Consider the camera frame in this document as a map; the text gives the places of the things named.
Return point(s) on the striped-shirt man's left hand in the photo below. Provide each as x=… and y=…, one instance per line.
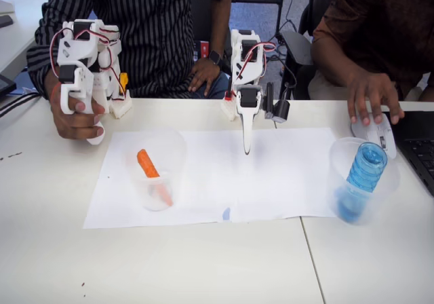
x=203, y=78

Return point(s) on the orange carrot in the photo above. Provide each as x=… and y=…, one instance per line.
x=147, y=165

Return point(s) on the red badge card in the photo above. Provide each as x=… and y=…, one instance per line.
x=203, y=49

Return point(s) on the black tablet screen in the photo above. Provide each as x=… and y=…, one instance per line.
x=6, y=85

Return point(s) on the clear plastic cup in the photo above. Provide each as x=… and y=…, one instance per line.
x=339, y=161
x=159, y=192

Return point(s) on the striped-shirt man's left forearm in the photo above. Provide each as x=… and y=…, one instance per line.
x=219, y=22

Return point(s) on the striped-shirt man's right forearm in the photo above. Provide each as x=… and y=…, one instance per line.
x=51, y=81

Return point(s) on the brown-shirt man's right hand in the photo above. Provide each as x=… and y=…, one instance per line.
x=371, y=92

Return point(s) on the white leader arm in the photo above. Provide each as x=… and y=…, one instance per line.
x=73, y=51

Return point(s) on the black laptop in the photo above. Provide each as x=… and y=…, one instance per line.
x=417, y=141

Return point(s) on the yellow plastic clamp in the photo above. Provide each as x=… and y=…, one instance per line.
x=124, y=83

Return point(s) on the black office chair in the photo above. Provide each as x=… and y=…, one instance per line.
x=298, y=47

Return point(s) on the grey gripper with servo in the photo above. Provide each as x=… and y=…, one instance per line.
x=248, y=112

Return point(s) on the dark phone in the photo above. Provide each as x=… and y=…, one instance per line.
x=5, y=21

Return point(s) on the white follower robot arm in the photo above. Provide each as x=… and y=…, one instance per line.
x=249, y=51

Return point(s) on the man in brown shirt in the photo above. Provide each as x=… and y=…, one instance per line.
x=390, y=19

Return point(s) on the brown-shirt man's right forearm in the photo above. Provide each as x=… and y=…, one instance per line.
x=335, y=61

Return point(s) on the man in striped shirt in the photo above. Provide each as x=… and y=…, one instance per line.
x=152, y=29

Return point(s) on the white computer mouse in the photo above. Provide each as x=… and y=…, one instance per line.
x=381, y=137

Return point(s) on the striped-shirt man's right hand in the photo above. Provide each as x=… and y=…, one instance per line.
x=78, y=126

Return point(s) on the white paper sheet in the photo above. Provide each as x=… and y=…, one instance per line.
x=210, y=178

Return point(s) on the black smartwatch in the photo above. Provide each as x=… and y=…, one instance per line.
x=214, y=56

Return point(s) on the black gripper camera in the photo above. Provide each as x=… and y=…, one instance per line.
x=279, y=109

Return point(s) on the black metal frame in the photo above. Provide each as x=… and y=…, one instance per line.
x=280, y=2

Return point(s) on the blue plastic bottle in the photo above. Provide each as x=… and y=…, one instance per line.
x=368, y=168

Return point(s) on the orange wristband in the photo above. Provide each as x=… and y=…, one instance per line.
x=56, y=87

